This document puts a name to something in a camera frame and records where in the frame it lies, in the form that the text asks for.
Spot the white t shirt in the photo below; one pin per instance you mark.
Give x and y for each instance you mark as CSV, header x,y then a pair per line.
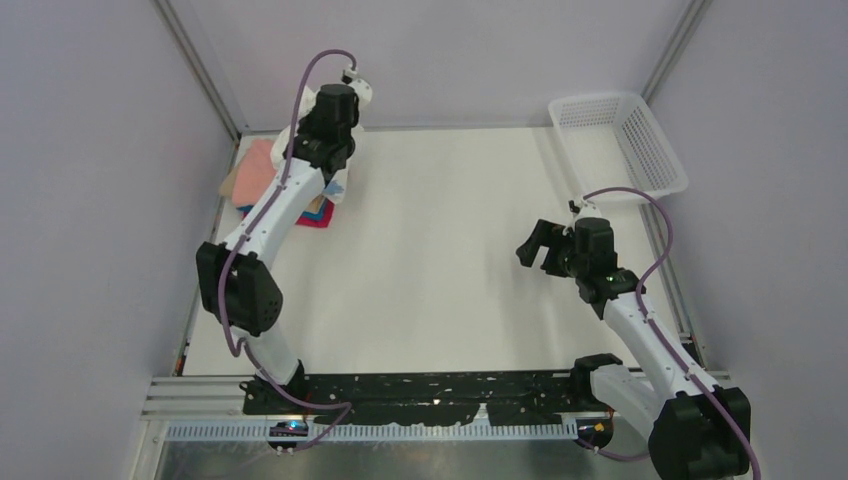
x,y
335,190

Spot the grey aluminium frame rail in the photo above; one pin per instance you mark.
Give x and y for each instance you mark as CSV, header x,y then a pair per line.
x,y
173,23

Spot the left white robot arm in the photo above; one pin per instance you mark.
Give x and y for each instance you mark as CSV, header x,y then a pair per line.
x,y
235,279

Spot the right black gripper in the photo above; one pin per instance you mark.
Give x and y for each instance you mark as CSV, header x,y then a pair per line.
x,y
553,252

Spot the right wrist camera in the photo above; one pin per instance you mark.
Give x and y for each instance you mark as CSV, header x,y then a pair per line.
x,y
581,209

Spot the white plastic basket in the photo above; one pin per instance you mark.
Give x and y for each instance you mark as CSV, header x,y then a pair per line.
x,y
614,140

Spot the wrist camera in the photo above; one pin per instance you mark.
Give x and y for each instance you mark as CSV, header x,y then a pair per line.
x,y
581,209
361,87

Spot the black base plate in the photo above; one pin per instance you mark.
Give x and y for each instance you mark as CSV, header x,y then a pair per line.
x,y
509,398

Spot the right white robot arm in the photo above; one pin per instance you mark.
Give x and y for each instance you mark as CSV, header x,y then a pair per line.
x,y
694,427

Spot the blue folded t shirt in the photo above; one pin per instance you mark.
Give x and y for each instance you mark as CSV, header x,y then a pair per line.
x,y
317,209

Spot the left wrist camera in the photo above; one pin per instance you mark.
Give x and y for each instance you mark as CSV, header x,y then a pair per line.
x,y
361,87

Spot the white slotted cable duct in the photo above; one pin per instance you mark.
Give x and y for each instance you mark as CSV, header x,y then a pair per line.
x,y
300,431

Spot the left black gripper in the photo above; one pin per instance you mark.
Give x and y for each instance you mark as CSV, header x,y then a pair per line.
x,y
342,154

